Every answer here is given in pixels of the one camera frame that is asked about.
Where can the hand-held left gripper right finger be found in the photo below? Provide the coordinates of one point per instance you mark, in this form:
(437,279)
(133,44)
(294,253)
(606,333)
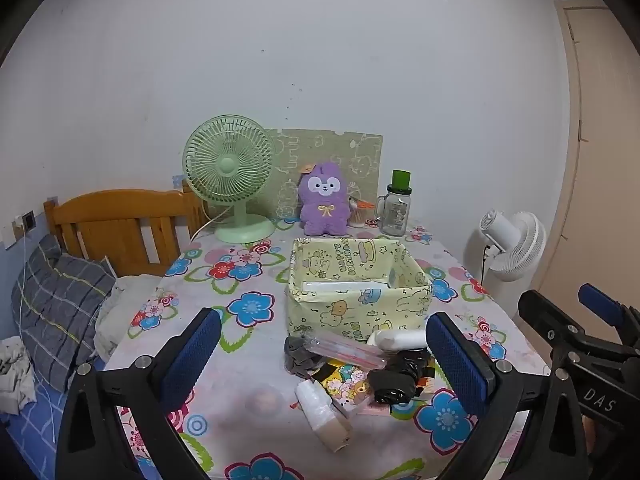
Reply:
(460,360)

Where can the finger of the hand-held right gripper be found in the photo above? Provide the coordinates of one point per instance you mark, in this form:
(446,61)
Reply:
(600,302)
(545,317)

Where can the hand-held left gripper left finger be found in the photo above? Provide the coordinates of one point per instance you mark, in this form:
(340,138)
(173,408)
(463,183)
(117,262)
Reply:
(192,355)

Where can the white tissue pack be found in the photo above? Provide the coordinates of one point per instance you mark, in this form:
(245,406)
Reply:
(400,340)

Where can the black plastic bag roll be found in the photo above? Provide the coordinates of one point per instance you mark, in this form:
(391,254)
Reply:
(395,380)

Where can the grey sock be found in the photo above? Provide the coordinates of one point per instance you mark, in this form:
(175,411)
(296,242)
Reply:
(300,357)

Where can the yellow printed storage box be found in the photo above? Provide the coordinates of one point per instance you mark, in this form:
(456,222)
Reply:
(350,315)

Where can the white plastic bag roll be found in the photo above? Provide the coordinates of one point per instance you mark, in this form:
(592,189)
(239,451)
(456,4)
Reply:
(317,405)

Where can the white standing fan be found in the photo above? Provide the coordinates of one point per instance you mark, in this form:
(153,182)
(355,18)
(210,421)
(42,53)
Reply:
(525,245)

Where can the floral tablecloth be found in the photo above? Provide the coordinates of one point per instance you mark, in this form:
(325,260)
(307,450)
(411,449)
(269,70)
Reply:
(240,280)

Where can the cartoon printed packet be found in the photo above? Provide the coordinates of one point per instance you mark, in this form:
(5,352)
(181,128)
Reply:
(345,384)

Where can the beige door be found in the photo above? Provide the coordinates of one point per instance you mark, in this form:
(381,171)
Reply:
(600,160)

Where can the grey plaid pillow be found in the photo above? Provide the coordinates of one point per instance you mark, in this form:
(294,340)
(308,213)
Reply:
(55,310)

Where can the glass jar with green lid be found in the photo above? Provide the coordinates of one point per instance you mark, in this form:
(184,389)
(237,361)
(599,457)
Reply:
(395,215)

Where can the wooden headboard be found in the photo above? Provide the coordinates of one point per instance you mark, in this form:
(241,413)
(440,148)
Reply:
(125,210)

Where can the cotton swab jar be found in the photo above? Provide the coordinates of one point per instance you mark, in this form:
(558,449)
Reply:
(359,216)

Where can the blue bedsheet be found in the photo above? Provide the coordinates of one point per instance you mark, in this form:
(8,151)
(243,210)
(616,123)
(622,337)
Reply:
(35,435)

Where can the white crumpled cloth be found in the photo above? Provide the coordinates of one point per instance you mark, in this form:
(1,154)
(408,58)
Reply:
(15,375)

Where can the green desk fan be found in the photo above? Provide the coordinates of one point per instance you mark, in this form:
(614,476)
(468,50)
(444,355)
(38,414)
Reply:
(227,165)

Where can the purple plush toy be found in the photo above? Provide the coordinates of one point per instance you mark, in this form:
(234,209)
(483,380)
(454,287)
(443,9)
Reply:
(325,210)

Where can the green printed board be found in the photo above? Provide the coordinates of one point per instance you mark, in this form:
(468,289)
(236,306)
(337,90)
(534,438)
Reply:
(325,147)

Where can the wall socket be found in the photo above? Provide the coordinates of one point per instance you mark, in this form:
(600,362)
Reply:
(29,220)

